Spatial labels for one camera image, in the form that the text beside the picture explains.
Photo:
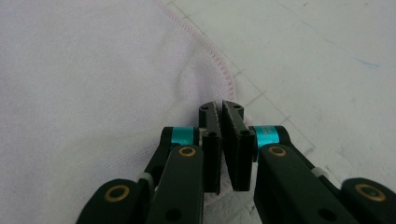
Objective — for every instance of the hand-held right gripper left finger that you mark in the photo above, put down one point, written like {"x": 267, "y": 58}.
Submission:
{"x": 211, "y": 155}

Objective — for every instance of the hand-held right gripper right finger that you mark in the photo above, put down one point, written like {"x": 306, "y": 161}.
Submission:
{"x": 238, "y": 155}

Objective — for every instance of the light pink towel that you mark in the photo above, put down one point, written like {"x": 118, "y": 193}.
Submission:
{"x": 77, "y": 93}

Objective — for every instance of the white grid mat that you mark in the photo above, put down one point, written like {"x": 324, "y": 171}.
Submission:
{"x": 311, "y": 77}

